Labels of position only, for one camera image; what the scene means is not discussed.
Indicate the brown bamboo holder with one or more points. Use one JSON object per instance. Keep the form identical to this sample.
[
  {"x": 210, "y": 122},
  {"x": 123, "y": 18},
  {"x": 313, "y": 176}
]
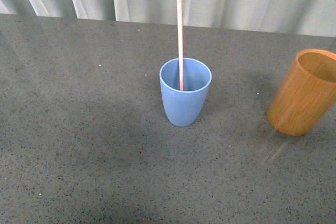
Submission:
[{"x": 306, "y": 93}]

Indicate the blue plastic cup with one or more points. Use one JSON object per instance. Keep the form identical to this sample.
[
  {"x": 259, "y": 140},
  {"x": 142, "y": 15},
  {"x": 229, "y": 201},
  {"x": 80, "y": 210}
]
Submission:
[{"x": 182, "y": 107}]

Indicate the pink chopstick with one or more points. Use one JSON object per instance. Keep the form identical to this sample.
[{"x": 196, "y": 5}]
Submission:
[{"x": 180, "y": 41}]

